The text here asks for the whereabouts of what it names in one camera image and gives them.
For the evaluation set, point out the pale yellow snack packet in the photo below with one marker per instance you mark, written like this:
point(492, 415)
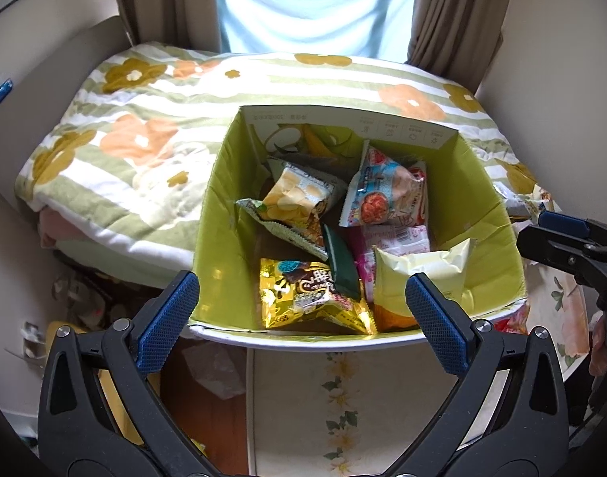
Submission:
point(432, 268)

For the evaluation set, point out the light blue cloth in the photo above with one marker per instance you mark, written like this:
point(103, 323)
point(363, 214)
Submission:
point(313, 5)

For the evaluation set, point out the white blue snack packet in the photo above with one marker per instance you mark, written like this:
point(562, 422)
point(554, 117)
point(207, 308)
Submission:
point(537, 201)

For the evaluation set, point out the person's right hand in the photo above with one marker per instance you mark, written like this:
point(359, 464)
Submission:
point(599, 345)

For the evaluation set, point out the potato chip snack packet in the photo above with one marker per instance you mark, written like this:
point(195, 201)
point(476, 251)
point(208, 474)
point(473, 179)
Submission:
point(296, 198)

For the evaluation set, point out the grey bed headboard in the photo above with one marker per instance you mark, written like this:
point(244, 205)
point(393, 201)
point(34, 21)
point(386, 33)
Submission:
point(50, 59)

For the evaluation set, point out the clear plastic bag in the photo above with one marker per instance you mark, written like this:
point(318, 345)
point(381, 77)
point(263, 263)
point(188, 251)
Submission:
point(211, 370)

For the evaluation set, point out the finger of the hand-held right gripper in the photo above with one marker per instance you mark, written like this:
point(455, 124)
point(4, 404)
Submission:
point(564, 224)
point(552, 253)

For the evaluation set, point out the dark green snack packet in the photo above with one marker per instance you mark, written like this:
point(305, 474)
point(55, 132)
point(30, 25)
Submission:
point(341, 258)

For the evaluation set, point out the orange snack packet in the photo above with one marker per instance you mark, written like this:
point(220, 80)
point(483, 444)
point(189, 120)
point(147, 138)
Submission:
point(393, 319)

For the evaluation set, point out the yellow-green cardboard box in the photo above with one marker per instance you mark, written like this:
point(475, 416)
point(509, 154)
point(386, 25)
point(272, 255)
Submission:
point(224, 218)

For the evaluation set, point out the pink bedding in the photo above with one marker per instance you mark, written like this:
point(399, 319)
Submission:
point(55, 227)

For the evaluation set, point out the gold snack packet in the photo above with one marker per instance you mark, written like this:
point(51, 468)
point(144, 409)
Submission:
point(303, 303)

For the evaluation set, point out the pink snack packet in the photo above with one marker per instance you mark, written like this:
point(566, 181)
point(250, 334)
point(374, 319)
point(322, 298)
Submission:
point(398, 241)

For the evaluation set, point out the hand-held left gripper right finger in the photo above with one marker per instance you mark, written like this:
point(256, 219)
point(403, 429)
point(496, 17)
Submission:
point(435, 323)

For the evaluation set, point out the yellow object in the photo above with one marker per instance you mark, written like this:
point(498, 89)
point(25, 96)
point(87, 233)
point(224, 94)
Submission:
point(127, 407)

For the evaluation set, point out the floral striped blanket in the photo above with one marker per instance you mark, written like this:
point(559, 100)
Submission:
point(149, 119)

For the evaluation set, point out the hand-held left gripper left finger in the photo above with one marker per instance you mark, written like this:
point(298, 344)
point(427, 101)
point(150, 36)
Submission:
point(168, 318)

